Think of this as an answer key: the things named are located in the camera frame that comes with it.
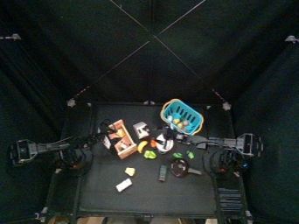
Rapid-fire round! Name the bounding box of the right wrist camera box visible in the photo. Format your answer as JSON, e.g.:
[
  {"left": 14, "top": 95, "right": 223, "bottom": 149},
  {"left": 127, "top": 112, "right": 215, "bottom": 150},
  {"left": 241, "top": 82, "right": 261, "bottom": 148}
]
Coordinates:
[{"left": 163, "top": 125, "right": 175, "bottom": 140}]

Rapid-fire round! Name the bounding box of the yellow toy banana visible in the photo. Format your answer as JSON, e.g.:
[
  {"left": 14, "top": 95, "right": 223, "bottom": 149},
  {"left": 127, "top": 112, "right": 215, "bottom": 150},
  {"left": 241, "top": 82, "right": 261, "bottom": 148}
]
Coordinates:
[{"left": 136, "top": 140, "right": 149, "bottom": 154}]

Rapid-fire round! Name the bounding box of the teal basket with orange rim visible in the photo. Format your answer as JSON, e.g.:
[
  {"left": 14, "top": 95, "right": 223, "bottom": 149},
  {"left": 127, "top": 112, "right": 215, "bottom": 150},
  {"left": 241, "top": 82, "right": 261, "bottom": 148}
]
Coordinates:
[{"left": 159, "top": 98, "right": 205, "bottom": 136}]

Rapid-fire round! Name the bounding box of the table-level camera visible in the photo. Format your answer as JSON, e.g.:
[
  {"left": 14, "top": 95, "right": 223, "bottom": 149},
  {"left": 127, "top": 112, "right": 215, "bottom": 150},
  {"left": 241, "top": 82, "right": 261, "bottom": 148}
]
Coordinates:
[{"left": 135, "top": 213, "right": 155, "bottom": 224}]

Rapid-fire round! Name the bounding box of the dark pan lid with knob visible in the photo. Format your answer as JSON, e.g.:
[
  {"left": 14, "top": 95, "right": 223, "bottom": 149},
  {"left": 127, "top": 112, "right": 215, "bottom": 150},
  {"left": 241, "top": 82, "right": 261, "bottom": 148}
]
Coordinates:
[{"left": 169, "top": 159, "right": 191, "bottom": 178}]

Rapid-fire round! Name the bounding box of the white toy knife block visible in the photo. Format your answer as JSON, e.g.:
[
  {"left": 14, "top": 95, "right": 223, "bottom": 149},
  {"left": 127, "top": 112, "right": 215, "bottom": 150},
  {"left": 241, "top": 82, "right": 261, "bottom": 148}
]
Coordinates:
[{"left": 132, "top": 121, "right": 151, "bottom": 140}]

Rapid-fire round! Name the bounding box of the white toy pot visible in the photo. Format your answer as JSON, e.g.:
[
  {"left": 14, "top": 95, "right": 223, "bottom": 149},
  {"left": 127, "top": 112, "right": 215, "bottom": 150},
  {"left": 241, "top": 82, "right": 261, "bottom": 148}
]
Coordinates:
[{"left": 155, "top": 133, "right": 175, "bottom": 154}]

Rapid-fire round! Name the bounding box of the silver pot with lid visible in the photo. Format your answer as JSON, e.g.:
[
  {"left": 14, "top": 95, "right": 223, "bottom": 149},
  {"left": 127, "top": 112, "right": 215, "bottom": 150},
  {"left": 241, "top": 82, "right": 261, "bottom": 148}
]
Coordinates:
[{"left": 169, "top": 158, "right": 203, "bottom": 179}]

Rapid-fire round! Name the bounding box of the white rectangular block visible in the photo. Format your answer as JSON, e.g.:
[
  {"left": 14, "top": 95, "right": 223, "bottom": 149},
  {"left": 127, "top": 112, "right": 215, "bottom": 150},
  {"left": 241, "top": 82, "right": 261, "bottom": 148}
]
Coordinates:
[{"left": 115, "top": 178, "right": 135, "bottom": 193}]

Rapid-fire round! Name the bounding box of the green toy star fruit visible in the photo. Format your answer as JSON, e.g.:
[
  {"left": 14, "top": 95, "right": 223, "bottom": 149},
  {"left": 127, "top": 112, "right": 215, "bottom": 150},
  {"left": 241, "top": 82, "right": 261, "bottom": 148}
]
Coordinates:
[{"left": 143, "top": 150, "right": 157, "bottom": 160}]

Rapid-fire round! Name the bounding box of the sushi block with red dot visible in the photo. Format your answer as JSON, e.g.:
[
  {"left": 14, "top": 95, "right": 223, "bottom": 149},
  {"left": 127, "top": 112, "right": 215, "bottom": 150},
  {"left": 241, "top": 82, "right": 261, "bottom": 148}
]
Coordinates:
[{"left": 156, "top": 164, "right": 169, "bottom": 182}]

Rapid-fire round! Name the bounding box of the wooden toy toolbox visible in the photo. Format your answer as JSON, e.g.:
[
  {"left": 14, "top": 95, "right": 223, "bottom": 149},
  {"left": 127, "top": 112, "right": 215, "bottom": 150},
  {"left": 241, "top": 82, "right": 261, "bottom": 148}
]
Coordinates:
[{"left": 105, "top": 118, "right": 137, "bottom": 160}]

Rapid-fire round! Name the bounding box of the yellow squash half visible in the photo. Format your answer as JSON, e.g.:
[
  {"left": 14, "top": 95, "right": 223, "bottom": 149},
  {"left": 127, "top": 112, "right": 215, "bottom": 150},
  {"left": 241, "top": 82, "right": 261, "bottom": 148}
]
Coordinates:
[{"left": 124, "top": 166, "right": 136, "bottom": 178}]

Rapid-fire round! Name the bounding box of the white text label plate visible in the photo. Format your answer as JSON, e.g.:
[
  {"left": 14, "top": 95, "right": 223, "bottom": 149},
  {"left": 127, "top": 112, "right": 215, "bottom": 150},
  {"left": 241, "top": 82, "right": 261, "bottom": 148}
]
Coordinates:
[{"left": 217, "top": 187, "right": 243, "bottom": 213}]

